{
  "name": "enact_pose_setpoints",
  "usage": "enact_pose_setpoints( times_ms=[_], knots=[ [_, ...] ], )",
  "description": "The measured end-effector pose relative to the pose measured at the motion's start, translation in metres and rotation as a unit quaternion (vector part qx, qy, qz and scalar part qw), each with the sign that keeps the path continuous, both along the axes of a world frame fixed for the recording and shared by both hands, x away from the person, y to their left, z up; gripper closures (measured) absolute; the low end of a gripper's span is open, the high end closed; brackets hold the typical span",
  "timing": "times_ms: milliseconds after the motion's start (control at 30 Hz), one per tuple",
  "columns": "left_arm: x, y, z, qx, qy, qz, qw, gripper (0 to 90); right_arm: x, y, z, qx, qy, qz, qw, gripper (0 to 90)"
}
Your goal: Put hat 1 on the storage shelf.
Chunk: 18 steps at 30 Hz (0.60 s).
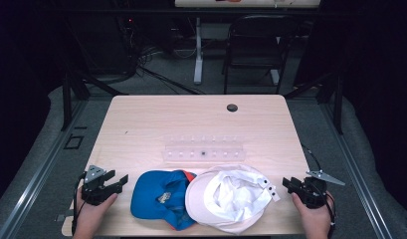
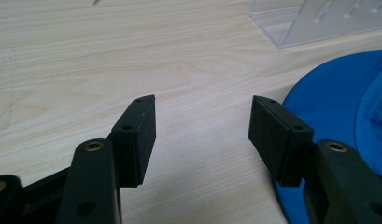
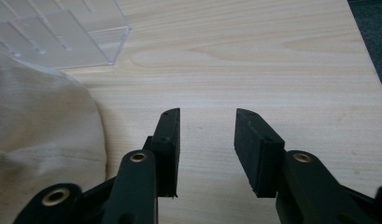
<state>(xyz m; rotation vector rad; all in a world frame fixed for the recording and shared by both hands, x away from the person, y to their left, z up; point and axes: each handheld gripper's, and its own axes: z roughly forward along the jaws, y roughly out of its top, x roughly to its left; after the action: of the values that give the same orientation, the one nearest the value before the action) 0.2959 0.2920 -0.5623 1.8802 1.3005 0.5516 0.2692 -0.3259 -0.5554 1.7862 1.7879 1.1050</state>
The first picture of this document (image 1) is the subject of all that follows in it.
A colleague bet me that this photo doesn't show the clear acrylic rack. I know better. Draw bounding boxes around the clear acrylic rack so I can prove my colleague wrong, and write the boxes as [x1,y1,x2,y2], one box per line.
[161,133,247,164]

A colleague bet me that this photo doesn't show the person's right hand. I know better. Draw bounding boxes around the person's right hand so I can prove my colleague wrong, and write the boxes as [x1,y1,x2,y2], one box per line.
[291,190,334,234]

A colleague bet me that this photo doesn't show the person's left hand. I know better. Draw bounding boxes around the person's left hand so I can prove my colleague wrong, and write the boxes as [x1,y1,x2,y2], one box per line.
[73,188,119,233]

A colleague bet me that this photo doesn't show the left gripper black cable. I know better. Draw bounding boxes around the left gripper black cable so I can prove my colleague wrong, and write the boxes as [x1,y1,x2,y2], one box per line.
[71,171,89,235]

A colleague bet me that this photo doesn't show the black metal stand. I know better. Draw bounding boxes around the black metal stand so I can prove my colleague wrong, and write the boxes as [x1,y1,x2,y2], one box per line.
[61,71,129,131]
[284,71,344,135]

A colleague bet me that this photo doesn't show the black floor cables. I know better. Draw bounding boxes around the black floor cables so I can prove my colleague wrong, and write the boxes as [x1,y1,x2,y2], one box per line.
[137,46,205,96]

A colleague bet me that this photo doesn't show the black computer equipment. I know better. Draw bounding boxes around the black computer equipment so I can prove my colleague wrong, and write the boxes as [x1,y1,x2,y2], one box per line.
[68,13,139,76]

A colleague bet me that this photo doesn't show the aluminium floor rail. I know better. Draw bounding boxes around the aluminium floor rail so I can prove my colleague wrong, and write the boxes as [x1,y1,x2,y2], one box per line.
[318,101,393,239]
[0,99,90,239]

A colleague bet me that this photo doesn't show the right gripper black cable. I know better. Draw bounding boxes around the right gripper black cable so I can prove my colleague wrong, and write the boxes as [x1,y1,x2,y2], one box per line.
[301,144,337,239]

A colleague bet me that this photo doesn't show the white baseball cap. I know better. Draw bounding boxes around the white baseball cap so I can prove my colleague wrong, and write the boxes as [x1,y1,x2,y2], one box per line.
[184,163,281,235]

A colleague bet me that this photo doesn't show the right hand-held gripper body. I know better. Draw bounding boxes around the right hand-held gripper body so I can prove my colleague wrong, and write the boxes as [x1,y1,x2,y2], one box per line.
[299,169,346,209]

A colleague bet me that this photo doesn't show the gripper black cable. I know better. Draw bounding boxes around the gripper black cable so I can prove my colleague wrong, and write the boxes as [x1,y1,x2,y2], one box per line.
[301,144,337,239]
[71,171,89,235]

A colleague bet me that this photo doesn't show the grey tape strip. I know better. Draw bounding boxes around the grey tape strip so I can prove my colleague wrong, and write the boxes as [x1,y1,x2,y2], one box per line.
[55,213,75,223]

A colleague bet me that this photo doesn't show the black folding chair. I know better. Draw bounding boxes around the black folding chair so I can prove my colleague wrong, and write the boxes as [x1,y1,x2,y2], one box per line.
[222,13,300,95]

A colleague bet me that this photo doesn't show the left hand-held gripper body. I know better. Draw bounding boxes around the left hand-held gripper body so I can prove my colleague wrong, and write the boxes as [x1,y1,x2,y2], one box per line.
[81,164,110,206]

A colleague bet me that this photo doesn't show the blue baseball cap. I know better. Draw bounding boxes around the blue baseball cap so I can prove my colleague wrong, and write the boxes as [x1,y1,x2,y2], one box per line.
[129,169,198,232]

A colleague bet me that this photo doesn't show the white background desk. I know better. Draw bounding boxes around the white background desk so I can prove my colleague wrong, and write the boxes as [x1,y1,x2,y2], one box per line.
[174,0,321,86]

